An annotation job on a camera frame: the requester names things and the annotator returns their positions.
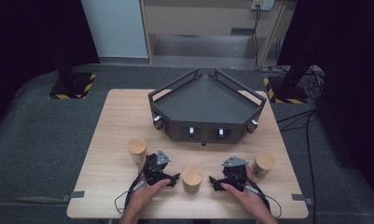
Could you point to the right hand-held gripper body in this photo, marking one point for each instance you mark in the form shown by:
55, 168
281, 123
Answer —
234, 175

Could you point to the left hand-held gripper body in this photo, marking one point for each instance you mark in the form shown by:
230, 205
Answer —
156, 171

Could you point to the glass jar with bamboo lid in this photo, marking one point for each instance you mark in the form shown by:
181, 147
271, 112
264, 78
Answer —
263, 164
137, 150
192, 179

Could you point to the black corner shelf rack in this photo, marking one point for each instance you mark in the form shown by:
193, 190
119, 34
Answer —
206, 102

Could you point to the person's left hand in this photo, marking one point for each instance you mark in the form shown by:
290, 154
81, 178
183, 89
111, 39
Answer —
144, 194

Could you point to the person's right hand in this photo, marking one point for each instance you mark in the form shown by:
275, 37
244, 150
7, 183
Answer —
248, 200

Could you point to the grey tape strip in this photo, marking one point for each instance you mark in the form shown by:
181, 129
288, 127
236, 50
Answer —
73, 195
301, 198

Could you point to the striped black stand base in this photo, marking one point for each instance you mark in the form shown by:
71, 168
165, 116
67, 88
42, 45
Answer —
292, 100
58, 93

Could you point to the white panel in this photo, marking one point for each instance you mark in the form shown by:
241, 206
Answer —
116, 28

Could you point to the light wooden cabinet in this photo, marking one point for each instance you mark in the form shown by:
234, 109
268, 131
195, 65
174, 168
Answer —
203, 18

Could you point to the black curtain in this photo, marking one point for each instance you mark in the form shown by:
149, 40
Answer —
26, 37
352, 62

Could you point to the black stand post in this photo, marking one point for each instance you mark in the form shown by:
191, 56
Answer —
65, 71
296, 71

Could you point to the white wall power outlet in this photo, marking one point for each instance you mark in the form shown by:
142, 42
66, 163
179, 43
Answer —
262, 4

